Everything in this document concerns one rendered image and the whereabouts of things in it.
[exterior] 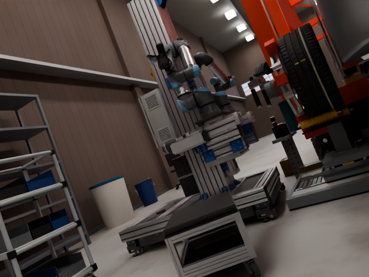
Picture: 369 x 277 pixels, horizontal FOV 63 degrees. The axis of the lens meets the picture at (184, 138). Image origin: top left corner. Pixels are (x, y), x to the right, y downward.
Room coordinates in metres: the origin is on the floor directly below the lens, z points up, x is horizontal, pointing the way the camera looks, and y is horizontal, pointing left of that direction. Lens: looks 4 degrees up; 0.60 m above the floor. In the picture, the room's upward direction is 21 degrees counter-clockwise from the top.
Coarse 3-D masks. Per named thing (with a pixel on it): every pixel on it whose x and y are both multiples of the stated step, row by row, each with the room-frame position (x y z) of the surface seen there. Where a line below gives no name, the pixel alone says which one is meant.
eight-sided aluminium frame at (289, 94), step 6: (276, 54) 2.09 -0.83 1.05; (276, 66) 2.03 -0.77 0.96; (282, 66) 2.03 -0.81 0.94; (276, 72) 2.04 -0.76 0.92; (282, 72) 2.02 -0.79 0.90; (288, 84) 2.02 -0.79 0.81; (282, 90) 2.04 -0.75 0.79; (288, 90) 2.03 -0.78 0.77; (294, 90) 2.47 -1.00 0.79; (288, 96) 2.04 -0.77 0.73; (294, 96) 2.03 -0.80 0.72; (288, 102) 2.08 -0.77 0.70; (294, 108) 2.12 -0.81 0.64; (300, 108) 2.12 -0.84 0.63; (300, 114) 2.16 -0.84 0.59
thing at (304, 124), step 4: (328, 112) 2.06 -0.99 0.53; (332, 112) 2.04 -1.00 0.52; (336, 112) 2.03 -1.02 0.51; (316, 116) 2.10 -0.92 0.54; (320, 116) 2.08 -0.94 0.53; (324, 116) 2.07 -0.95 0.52; (328, 116) 2.05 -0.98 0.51; (332, 116) 2.05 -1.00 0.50; (336, 116) 2.04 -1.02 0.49; (308, 120) 2.12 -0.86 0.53; (312, 120) 2.10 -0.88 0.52; (316, 120) 2.09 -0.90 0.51; (320, 120) 2.09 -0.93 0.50; (324, 120) 2.08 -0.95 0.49; (300, 124) 2.15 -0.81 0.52; (304, 124) 2.13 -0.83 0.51; (308, 124) 2.13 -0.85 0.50; (312, 124) 2.12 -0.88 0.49; (304, 128) 2.16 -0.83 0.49
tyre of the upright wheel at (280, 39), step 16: (304, 32) 1.96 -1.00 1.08; (288, 48) 1.97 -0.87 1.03; (304, 48) 1.90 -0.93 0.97; (320, 48) 1.86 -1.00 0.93; (288, 64) 1.95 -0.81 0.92; (304, 64) 1.90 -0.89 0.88; (320, 64) 1.86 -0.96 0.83; (304, 80) 1.92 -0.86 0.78; (304, 96) 1.97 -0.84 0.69; (320, 96) 1.95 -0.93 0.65; (336, 96) 1.94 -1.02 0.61; (320, 112) 2.08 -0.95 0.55
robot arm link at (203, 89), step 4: (200, 88) 2.19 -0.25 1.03; (204, 88) 2.19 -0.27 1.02; (208, 88) 2.21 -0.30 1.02; (196, 92) 2.21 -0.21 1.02; (200, 92) 2.19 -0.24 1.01; (204, 92) 2.18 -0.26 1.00; (208, 92) 2.19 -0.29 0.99; (196, 96) 2.19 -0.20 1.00; (200, 96) 2.19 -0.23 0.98; (204, 96) 2.18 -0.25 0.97; (208, 96) 2.19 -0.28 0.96; (212, 96) 2.22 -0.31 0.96; (196, 100) 2.20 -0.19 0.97; (200, 100) 2.19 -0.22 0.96; (204, 100) 2.19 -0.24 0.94; (208, 100) 2.18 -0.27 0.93; (212, 100) 2.20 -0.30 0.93; (200, 104) 2.21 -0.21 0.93
